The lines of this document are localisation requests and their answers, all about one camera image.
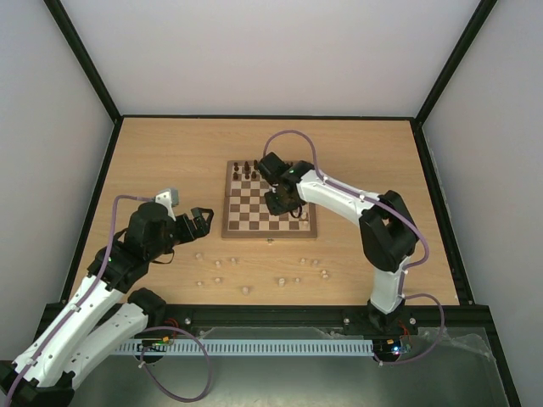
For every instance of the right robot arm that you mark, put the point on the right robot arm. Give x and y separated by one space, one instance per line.
387 230

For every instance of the electronics board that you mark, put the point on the electronics board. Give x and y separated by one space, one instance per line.
159 345
393 346

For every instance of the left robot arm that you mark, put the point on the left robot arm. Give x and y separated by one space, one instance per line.
105 311

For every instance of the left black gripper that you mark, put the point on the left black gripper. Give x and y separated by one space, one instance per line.
203 230

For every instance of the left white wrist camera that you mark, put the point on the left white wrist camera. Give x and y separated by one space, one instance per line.
168 197

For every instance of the black cage frame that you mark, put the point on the black cage frame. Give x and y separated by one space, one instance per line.
437 196

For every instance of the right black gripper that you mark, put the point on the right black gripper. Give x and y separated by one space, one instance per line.
279 202

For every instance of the light blue cable duct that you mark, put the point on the light blue cable duct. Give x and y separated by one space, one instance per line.
271 347

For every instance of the right electronics board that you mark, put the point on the right electronics board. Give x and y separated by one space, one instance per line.
393 346

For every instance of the left electronics board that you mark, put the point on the left electronics board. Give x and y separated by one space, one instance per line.
159 345

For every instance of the wooden chess board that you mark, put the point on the wooden chess board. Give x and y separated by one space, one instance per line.
245 215

